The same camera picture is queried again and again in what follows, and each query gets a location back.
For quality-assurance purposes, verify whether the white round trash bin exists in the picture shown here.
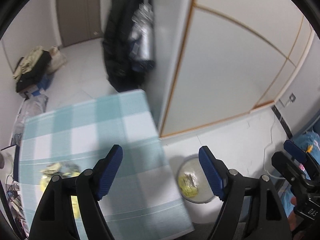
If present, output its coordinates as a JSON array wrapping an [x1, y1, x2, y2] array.
[[176, 154, 215, 204]]

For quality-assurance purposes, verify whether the white wall cable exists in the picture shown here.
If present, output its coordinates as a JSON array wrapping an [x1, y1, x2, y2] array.
[[263, 100, 293, 179]]

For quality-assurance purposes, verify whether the pale yellow crumpled wrapper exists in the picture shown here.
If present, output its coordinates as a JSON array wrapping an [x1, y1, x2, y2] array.
[[40, 162, 80, 192]]

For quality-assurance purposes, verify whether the blue cardboard box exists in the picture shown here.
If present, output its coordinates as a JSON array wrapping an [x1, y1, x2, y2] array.
[[22, 74, 54, 98]]

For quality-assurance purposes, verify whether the brown door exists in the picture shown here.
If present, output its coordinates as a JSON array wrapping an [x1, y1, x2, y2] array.
[[56, 0, 103, 47]]

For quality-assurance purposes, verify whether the teal checkered tablecloth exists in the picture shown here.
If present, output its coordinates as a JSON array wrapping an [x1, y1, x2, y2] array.
[[18, 89, 195, 240]]

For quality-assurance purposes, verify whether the silver folded umbrella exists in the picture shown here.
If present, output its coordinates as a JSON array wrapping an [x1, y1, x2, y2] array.
[[128, 3, 155, 73]]

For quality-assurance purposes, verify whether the pile of clothes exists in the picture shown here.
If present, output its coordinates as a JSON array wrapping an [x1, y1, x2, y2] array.
[[13, 46, 52, 93]]

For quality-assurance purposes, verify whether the grey plastic courier bag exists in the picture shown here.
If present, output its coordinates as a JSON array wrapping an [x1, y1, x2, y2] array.
[[11, 94, 48, 146]]

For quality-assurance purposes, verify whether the white cloth bag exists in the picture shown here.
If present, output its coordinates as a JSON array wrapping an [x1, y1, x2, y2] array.
[[47, 46, 67, 75]]

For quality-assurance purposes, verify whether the black hanging jacket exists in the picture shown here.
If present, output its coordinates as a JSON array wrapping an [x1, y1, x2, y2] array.
[[102, 0, 145, 92]]

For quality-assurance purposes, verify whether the dark blue flat box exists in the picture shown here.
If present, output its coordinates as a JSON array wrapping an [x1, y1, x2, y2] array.
[[13, 145, 20, 181]]

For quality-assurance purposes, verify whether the tangled cables clutter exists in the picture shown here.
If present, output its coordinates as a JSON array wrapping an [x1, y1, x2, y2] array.
[[5, 175, 29, 239]]

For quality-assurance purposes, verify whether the person's right hand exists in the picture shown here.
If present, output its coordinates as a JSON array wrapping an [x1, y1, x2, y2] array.
[[291, 197, 297, 206]]

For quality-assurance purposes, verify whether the yellow plastic wrapper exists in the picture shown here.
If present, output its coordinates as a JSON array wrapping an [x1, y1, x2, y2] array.
[[178, 173, 199, 198]]

